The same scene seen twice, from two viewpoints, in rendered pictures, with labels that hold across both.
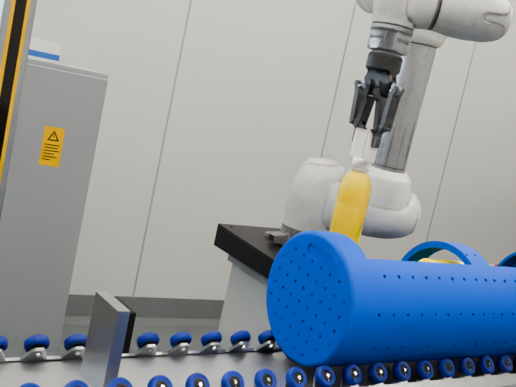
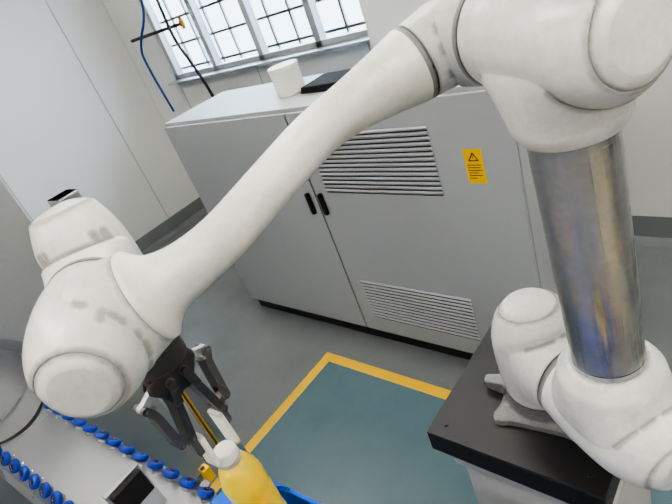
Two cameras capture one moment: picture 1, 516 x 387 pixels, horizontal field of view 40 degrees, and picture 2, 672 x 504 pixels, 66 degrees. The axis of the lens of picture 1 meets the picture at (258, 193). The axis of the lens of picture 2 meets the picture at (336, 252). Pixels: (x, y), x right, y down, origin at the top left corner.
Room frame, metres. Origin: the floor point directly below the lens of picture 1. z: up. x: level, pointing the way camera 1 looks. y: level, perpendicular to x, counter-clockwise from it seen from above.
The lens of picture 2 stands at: (1.75, -0.84, 1.98)
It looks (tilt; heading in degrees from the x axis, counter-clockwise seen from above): 29 degrees down; 81
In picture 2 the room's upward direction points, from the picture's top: 22 degrees counter-clockwise
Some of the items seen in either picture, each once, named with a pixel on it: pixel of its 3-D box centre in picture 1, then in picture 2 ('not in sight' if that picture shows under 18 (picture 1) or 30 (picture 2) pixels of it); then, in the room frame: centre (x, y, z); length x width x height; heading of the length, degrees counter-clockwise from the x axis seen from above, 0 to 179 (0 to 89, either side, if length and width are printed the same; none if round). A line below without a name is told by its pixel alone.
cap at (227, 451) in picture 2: (360, 164); (226, 454); (1.57, -0.21, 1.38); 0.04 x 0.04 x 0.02
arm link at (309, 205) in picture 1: (318, 193); (538, 344); (2.16, -0.18, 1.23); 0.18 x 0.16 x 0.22; 90
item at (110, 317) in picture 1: (108, 342); (137, 499); (1.21, 0.20, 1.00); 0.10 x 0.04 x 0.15; 36
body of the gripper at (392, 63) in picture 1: (381, 74); (165, 365); (1.57, -0.21, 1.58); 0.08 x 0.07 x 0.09; 37
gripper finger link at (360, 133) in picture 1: (358, 143); (224, 426); (1.59, -0.19, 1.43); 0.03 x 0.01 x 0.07; 127
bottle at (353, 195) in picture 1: (350, 208); (252, 491); (1.57, -0.21, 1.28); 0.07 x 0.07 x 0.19
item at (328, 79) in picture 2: not in sight; (333, 80); (2.43, 1.61, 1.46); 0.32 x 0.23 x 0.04; 122
